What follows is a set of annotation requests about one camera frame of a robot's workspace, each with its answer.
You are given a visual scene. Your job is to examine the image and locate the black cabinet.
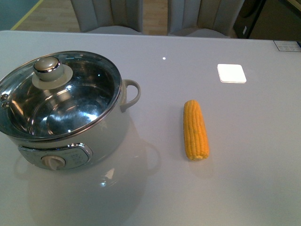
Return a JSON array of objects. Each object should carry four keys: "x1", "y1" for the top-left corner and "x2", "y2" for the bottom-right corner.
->
[{"x1": 233, "y1": 0, "x2": 266, "y2": 39}]

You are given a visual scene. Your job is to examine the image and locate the left beige chair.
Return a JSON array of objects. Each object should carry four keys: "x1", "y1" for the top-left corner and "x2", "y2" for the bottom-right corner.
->
[{"x1": 71, "y1": 0, "x2": 143, "y2": 35}]

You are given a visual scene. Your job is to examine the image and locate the white electric cooking pot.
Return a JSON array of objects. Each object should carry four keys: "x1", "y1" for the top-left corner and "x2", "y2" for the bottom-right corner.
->
[{"x1": 7, "y1": 54, "x2": 140, "y2": 170}]

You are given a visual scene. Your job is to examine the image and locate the yellow corn cob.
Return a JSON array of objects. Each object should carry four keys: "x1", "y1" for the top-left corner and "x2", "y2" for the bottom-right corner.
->
[{"x1": 183, "y1": 100, "x2": 210, "y2": 161}]

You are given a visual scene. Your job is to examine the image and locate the right beige chair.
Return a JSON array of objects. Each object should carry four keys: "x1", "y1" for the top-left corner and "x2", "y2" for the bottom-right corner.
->
[{"x1": 167, "y1": 0, "x2": 244, "y2": 38}]

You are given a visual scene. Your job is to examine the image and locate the blue white label sticker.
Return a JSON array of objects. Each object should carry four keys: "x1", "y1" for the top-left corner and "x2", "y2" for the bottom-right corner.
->
[{"x1": 273, "y1": 40, "x2": 301, "y2": 52}]

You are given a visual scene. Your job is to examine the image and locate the beige chair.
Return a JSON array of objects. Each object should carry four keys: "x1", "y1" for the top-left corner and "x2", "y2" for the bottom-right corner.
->
[
  {"x1": 71, "y1": 0, "x2": 143, "y2": 35},
  {"x1": 167, "y1": 0, "x2": 244, "y2": 38}
]

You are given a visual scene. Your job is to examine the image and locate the glass pot lid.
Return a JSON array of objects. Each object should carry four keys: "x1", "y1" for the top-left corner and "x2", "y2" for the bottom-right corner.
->
[{"x1": 0, "y1": 51, "x2": 122, "y2": 141}]

